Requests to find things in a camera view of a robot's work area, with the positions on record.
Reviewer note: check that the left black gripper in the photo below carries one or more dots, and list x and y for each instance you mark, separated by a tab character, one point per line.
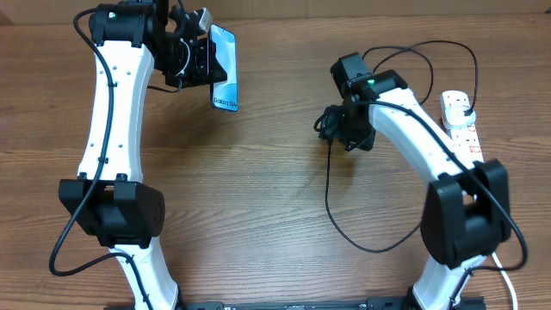
209	66

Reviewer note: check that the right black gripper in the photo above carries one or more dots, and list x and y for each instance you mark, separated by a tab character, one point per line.
332	132

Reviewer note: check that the Galaxy S24 smartphone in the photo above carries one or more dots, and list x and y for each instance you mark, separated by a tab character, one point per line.
225	95

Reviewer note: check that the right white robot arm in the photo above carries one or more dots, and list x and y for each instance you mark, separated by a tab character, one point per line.
466	213

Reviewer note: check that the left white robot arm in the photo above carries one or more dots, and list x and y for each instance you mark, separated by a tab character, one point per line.
108	198

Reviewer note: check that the white charger plug adapter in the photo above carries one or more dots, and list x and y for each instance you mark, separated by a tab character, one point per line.
456	118

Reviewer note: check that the white power strip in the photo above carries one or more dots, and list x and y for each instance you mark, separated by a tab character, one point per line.
466	138

